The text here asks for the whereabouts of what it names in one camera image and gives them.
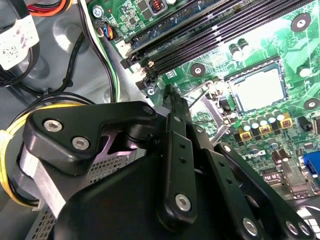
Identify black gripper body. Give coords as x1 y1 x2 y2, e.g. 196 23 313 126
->
53 152 241 240

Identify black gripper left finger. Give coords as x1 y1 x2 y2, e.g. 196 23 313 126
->
22 83 198 233

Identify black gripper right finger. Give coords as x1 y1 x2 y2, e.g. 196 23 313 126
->
178 96 316 240

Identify silver green CPU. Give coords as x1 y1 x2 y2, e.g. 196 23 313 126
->
234 69 286 113

